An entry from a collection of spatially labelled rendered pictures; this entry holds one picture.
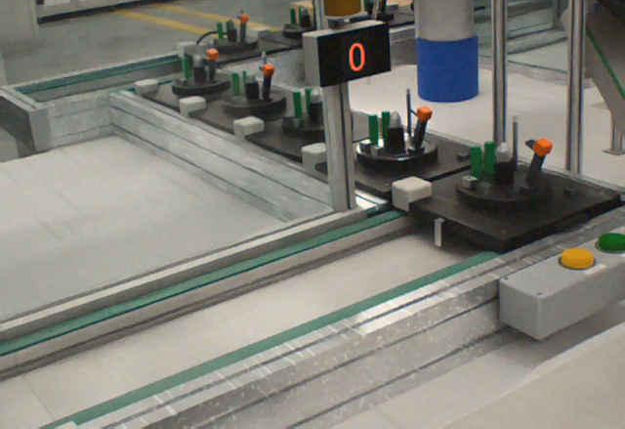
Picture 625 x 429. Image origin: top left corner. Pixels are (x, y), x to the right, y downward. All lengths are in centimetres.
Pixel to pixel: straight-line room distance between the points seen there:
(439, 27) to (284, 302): 119
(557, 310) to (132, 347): 52
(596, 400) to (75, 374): 61
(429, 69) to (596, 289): 120
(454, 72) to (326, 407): 136
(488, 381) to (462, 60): 127
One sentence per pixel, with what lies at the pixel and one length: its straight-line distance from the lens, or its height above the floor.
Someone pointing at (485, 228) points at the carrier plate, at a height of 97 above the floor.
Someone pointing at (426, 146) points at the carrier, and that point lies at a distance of 155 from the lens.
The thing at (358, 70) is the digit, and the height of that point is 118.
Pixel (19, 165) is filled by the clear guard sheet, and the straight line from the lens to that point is 114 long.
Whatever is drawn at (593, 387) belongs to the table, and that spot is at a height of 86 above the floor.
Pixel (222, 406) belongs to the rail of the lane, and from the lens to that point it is 96.
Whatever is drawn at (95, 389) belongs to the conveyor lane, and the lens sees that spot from 109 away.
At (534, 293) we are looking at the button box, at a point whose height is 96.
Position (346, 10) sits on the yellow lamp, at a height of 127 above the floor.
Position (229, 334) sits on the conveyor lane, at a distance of 115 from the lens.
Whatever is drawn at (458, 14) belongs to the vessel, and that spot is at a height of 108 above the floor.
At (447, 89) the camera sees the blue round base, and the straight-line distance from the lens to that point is 228.
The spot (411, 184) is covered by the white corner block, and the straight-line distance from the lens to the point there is 138.
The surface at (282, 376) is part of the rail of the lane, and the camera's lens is 99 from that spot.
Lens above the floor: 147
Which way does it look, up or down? 21 degrees down
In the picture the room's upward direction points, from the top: 5 degrees counter-clockwise
